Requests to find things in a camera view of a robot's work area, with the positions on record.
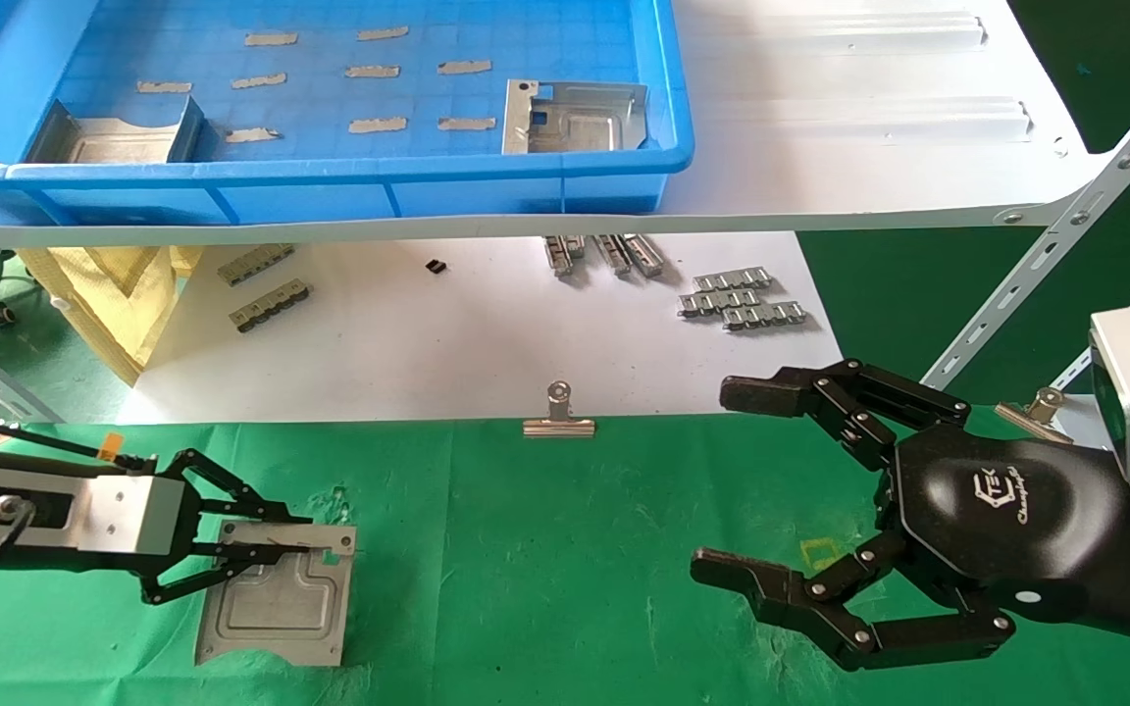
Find silver binder clip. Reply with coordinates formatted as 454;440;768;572
523;381;596;438
995;387;1076;444

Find sheet metal part raised sides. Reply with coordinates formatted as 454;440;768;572
26;95;205;165

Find yellow woven bag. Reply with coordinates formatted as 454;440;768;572
18;245;205;386

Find grey connector strip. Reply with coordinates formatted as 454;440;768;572
230;279;313;333
217;244;295;287

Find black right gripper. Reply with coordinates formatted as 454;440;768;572
690;358;1130;674

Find blue plastic tray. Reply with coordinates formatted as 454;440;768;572
0;0;695;228

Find silver toothed metal strip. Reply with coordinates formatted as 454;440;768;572
720;301;808;331
678;288;760;319
693;268;774;292

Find white paper sheet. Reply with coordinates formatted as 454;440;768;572
114;232;846;425

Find bent sheet metal bracket part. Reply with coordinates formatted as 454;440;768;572
194;522;358;668

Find wide white slotted angle post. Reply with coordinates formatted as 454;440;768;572
913;57;1130;393

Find green table cloth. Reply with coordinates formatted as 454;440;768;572
0;404;1130;706

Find silver metal rail piece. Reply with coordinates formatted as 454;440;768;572
543;235;586;277
592;235;631;277
622;234;666;277

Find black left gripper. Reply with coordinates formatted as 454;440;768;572
0;448;315;606

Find flat sheet metal plate part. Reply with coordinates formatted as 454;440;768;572
501;79;648;156

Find white metal shelf board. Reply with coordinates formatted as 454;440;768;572
0;0;1115;248

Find thin black cable orange tag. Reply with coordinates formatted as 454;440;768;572
0;410;159;467

